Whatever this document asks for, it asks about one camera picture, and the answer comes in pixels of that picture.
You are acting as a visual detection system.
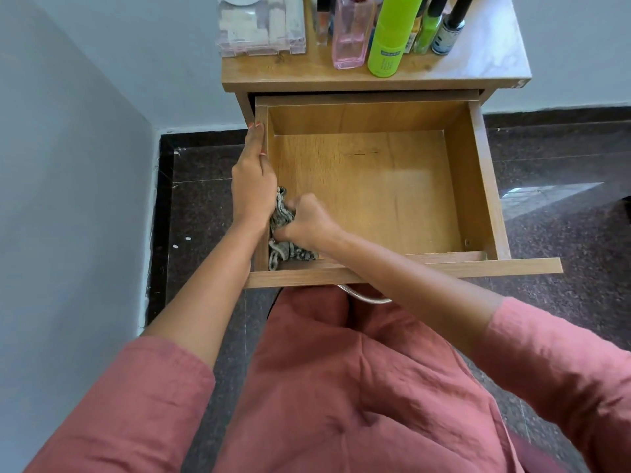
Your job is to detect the pink perfume bottle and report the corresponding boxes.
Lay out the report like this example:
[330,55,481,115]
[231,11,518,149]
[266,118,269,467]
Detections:
[331,0,377,70]

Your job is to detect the green striped cloth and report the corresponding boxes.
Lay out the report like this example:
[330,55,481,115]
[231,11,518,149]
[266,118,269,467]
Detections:
[268,185,319,271]

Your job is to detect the lime green bottle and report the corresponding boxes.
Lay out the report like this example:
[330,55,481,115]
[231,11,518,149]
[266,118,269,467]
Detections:
[367,0,425,78]

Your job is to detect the white label nail polish bottle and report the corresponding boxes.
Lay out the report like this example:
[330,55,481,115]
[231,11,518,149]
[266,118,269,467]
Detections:
[431,0,475,56]

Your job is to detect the person's legs pink trousers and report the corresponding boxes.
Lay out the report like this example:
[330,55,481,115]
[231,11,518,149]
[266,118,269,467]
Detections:
[214,285,523,473]

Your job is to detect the yellow nail polish bottle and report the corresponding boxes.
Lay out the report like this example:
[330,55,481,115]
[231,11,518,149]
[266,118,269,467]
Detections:
[404,12,423,55]

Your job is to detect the clear box of beige tubes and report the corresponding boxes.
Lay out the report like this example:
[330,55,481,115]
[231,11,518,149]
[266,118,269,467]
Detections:
[216,0,306,58]

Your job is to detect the person's left pink sleeve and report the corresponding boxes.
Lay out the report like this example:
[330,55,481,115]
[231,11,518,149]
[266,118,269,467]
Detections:
[24,336,216,473]

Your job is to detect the person's left hand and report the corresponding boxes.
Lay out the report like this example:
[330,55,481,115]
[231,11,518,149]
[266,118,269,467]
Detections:
[230,120,279,233]

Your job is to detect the wooden drawer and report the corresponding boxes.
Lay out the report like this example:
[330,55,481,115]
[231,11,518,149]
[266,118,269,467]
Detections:
[245,91,564,290]

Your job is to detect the person's left forearm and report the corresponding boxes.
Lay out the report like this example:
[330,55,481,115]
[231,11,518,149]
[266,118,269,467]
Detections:
[141,219,269,368]

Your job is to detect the person's pink sleeve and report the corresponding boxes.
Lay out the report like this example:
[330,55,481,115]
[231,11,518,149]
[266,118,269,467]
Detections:
[473,296,631,473]
[24,336,216,473]

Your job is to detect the wooden dressing table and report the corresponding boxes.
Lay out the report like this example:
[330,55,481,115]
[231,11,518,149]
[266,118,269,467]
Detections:
[220,0,532,125]

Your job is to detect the person's right hand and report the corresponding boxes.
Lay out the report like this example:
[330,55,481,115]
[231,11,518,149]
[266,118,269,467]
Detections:
[272,193,342,253]

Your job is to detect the person's right pink sleeve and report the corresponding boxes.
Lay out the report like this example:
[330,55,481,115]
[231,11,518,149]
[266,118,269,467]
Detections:
[473,296,631,473]

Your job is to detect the person's right forearm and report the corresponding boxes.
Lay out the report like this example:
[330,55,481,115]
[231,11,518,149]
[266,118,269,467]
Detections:
[317,226,506,358]

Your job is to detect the green nail polish bottle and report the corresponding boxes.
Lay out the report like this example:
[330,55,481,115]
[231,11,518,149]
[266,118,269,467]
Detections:
[413,0,450,56]

